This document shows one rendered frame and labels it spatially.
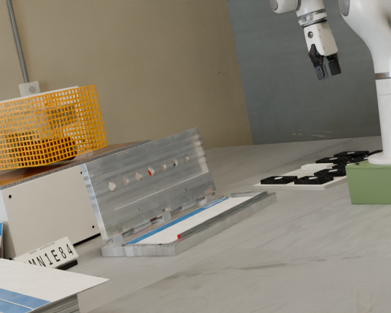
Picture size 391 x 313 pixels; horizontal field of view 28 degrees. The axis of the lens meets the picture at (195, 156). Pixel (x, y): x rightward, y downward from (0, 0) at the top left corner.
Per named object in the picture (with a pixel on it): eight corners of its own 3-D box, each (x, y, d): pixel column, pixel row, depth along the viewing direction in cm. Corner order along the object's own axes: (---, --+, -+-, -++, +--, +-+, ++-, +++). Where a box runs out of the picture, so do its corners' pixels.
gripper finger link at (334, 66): (334, 51, 232) (341, 73, 233) (338, 50, 235) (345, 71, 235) (324, 54, 234) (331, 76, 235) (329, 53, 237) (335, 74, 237)
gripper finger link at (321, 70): (318, 56, 223) (324, 79, 223) (322, 55, 226) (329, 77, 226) (308, 59, 225) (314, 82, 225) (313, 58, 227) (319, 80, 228)
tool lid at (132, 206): (84, 163, 171) (79, 164, 172) (110, 245, 172) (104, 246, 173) (197, 127, 206) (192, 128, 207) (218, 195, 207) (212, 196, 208)
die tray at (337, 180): (323, 190, 200) (322, 186, 199) (252, 189, 221) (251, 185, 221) (415, 154, 224) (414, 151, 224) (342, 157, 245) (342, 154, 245)
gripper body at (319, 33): (317, 18, 223) (328, 55, 224) (331, 15, 231) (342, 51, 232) (295, 25, 227) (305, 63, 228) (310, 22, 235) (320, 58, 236)
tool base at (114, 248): (175, 255, 162) (172, 238, 161) (102, 256, 174) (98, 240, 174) (277, 201, 197) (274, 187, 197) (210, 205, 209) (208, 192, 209)
